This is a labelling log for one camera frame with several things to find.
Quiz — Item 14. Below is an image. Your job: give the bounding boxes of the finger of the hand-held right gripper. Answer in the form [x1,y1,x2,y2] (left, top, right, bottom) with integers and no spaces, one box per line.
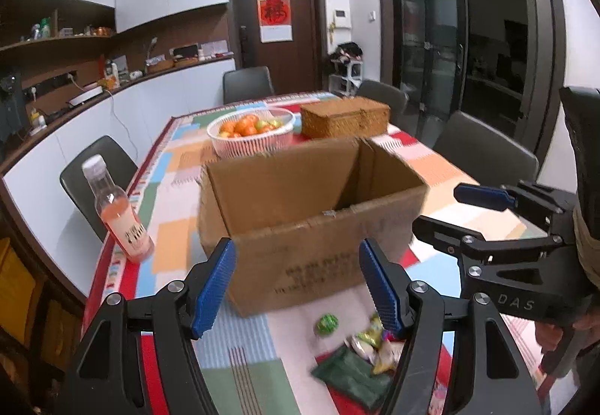
[454,181,576,233]
[411,214,564,265]

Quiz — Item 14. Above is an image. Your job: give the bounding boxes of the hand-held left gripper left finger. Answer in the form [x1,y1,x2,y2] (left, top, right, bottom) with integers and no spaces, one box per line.
[58,238,237,415]

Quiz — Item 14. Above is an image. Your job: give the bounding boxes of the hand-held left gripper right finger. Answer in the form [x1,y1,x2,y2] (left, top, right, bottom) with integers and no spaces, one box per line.
[358,238,545,415]

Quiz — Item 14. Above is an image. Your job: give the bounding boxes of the yellow green snack packet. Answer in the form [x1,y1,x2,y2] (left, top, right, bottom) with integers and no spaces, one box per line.
[355,313,391,346]

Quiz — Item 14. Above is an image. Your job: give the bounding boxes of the pale yellow snack packet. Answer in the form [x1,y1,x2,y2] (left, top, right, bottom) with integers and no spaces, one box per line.
[346,334,405,376]

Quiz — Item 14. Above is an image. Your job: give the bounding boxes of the round green candy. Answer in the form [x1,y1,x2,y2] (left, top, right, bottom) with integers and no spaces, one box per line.
[315,313,339,337]

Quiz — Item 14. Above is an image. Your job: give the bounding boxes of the dark green snack packet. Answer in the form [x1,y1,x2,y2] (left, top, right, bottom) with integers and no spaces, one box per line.
[310,346,393,411]

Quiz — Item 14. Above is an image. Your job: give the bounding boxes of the brown cardboard box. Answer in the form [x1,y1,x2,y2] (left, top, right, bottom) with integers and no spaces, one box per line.
[197,137,429,317]

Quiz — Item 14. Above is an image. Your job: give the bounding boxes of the person's right hand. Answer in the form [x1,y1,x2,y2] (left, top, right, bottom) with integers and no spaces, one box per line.
[535,316,595,364]

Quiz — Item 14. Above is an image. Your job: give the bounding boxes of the dark grey dining chair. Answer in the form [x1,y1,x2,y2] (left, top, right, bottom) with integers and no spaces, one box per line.
[355,79,410,135]
[432,110,540,191]
[59,135,140,242]
[222,66,275,105]

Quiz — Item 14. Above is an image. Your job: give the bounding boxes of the pink drink bottle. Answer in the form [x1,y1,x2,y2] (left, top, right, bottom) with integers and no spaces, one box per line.
[82,154,155,264]

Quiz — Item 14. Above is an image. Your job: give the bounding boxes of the white plastic fruit basket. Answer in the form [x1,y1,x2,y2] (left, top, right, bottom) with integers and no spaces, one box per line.
[207,106,297,159]

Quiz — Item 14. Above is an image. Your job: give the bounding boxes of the brown wicker box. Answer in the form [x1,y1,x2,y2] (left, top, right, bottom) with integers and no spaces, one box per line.
[300,96,391,140]

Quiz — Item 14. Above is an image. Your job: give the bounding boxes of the dark glass door cabinet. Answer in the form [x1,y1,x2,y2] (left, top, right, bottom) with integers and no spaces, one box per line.
[374,0,569,165]

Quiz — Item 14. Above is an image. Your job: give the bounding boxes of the pile of tangerines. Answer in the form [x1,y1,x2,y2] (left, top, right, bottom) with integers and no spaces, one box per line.
[218,114,285,138]

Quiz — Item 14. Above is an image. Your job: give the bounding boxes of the white shoe rack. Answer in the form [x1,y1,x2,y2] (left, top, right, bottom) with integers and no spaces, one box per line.
[328,60,365,97]

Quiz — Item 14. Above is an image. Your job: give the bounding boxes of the yellow storage crates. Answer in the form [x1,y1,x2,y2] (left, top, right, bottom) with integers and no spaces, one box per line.
[0,236,81,371]

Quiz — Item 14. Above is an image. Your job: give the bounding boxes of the dark bags pile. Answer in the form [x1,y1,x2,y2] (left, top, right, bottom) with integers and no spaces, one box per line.
[328,41,365,64]

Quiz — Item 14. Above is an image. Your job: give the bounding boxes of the white curved counter cabinet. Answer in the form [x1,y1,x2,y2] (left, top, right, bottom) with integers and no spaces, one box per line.
[0,56,236,238]

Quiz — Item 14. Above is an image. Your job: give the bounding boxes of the dark brown door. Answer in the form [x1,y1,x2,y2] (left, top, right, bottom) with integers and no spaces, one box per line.
[228,0,324,94]

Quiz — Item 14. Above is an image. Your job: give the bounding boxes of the white flat tray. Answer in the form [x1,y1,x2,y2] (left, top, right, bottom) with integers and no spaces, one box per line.
[66,89,104,108]

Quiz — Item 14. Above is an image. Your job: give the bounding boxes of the white bottle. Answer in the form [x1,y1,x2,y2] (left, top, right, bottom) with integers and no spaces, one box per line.
[104,60,121,90]

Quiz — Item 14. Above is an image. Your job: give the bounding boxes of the red and white door poster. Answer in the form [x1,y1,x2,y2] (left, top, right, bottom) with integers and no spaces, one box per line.
[256,0,294,43]

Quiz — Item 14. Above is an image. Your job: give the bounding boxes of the green capped bottles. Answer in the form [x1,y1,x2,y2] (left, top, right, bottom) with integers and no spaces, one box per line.
[30,18,53,40]

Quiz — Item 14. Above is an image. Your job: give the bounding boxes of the white power cable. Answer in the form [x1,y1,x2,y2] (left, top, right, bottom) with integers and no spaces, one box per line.
[109,88,138,156]

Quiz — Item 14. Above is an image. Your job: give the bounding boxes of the brown wall shelf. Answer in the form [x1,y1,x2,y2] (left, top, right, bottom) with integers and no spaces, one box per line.
[0,0,117,54]

